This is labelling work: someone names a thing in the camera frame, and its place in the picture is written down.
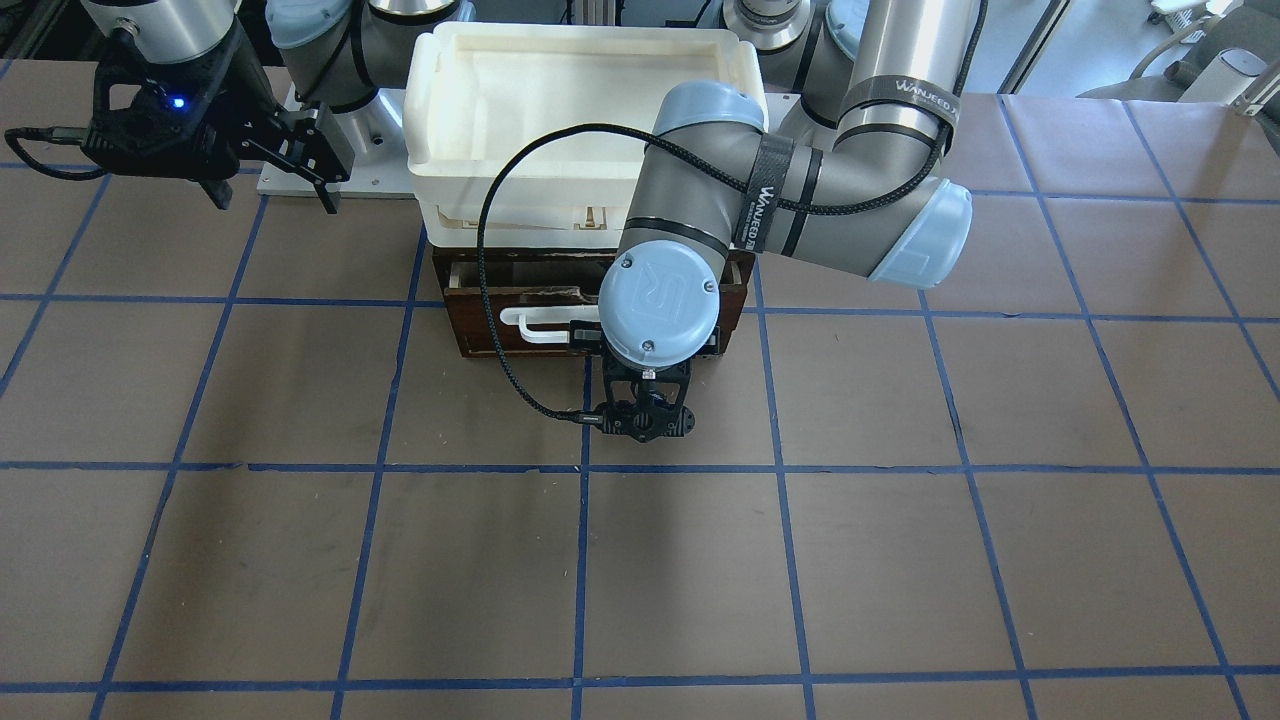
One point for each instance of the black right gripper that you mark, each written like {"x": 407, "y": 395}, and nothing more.
{"x": 243, "y": 112}

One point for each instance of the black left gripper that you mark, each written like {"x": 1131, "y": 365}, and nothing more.
{"x": 583, "y": 335}

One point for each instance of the white drawer handle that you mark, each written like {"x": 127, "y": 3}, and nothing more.
{"x": 547, "y": 325}

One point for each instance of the light wooden drawer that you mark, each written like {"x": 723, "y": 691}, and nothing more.
{"x": 525, "y": 282}

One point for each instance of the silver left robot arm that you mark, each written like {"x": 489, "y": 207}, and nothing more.
{"x": 870, "y": 202}

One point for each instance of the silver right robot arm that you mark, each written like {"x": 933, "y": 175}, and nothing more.
{"x": 338, "y": 52}

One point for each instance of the dark brown wooden cabinet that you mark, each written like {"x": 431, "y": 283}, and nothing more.
{"x": 440, "y": 257}

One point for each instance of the white plastic tray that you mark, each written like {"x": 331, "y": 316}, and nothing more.
{"x": 479, "y": 92}

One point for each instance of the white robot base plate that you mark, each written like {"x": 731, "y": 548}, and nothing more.
{"x": 446, "y": 157}

